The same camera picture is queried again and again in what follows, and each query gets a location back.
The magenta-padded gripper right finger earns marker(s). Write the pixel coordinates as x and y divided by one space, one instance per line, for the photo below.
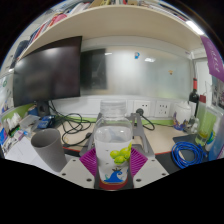
151 173

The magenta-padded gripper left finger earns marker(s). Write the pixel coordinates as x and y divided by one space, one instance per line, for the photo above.
75 173

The clear plastic drink bottle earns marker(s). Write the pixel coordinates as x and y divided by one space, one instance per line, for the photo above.
113 140

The large purple water jug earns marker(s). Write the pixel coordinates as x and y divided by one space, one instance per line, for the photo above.
218 140

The black red-edged desk mat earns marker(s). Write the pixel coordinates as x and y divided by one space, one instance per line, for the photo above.
165 160

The grey ribbed cup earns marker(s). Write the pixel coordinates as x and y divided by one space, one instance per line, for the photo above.
50 148

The blank white paper sheet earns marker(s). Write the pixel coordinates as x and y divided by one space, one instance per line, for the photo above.
36 163

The flat round red coaster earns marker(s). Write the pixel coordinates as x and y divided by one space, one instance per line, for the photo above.
113 186

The grey metal laptop stand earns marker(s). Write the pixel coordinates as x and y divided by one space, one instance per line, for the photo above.
141 133

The dark blue mouse pad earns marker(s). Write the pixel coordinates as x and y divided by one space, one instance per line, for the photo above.
186 138

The small blue box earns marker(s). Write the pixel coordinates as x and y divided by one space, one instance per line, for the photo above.
46 122

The printed white paper sheet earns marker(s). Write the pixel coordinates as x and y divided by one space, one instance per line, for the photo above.
18 150

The white lidded jar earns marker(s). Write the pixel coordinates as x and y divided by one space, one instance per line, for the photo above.
182 115

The clear plastic box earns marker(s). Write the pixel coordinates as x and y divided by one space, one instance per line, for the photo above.
29 121

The green drinking glass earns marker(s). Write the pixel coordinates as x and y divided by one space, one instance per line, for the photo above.
205 125

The dark wine bottle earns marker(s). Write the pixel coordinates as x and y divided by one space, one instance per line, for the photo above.
194 98

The group photo poster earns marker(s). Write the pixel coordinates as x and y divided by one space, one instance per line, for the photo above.
218 96

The black computer monitor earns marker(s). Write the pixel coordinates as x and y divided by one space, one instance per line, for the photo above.
46 75

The small blue sticker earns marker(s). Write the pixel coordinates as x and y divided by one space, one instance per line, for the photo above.
137 55

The purple hanging banner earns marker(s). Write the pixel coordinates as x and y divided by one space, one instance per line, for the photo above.
215 60

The ceiling lights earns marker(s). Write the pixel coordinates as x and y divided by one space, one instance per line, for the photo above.
195 27

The white wall socket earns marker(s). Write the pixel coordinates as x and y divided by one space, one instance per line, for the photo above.
144 106
163 109

